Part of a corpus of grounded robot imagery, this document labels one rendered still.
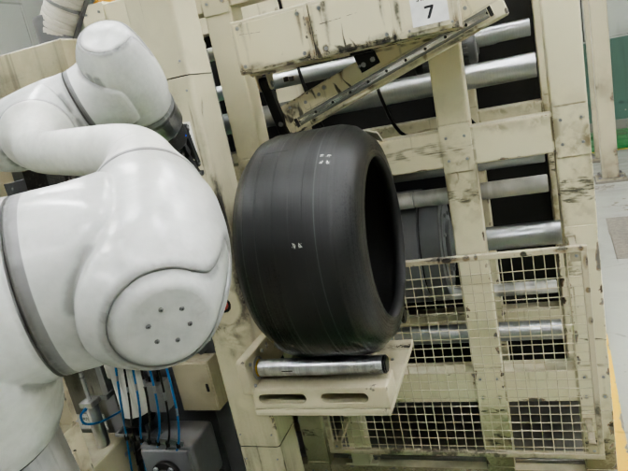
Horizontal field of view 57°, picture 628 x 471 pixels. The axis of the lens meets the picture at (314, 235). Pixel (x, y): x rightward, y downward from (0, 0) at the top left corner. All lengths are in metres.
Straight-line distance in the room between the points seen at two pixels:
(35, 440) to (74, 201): 0.17
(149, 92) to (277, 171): 0.46
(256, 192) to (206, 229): 0.91
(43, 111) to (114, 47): 0.13
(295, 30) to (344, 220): 0.62
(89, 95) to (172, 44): 0.60
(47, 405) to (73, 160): 0.33
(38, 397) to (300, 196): 0.88
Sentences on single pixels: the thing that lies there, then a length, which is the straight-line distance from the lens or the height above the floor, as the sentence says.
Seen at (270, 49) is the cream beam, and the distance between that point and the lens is 1.67.
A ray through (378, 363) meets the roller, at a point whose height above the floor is 0.91.
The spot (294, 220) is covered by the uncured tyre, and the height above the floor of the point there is 1.31.
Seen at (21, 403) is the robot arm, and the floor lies 1.41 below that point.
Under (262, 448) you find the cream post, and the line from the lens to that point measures 1.78.
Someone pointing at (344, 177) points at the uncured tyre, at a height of 1.37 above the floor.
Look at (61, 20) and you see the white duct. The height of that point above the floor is 1.92.
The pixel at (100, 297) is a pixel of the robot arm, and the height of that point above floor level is 1.47.
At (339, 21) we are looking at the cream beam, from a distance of 1.61.
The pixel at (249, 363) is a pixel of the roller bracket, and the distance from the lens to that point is 1.52.
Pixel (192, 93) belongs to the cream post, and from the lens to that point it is 1.48.
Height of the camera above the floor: 1.56
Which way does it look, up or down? 14 degrees down
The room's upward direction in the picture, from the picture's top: 12 degrees counter-clockwise
